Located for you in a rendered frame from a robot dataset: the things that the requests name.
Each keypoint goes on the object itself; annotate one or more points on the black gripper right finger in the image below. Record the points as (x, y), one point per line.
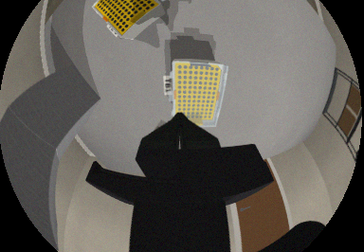
(194, 137)

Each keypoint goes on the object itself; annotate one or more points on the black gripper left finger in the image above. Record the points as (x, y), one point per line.
(166, 136)

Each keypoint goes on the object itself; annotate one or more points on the yellow perforated plate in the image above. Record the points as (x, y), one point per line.
(122, 14)

